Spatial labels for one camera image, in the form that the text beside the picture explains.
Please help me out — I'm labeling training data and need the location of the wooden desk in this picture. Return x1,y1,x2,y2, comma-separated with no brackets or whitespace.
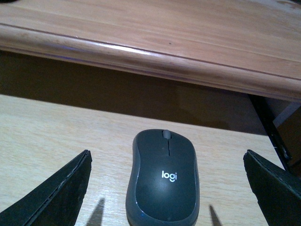
0,0,301,102

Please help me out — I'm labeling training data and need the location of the dark grey logi mouse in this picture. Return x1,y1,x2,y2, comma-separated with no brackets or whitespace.
126,129,200,226

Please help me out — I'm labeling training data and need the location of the black tray slide rail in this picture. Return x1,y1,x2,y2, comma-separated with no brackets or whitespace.
248,94,292,173

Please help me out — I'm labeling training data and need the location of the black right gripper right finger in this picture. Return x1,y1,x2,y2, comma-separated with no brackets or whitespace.
243,150,301,226

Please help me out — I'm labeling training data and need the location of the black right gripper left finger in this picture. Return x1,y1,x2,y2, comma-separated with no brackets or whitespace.
0,150,92,226

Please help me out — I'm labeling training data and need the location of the wooden pull-out keyboard tray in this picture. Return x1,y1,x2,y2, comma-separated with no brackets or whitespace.
0,95,281,226

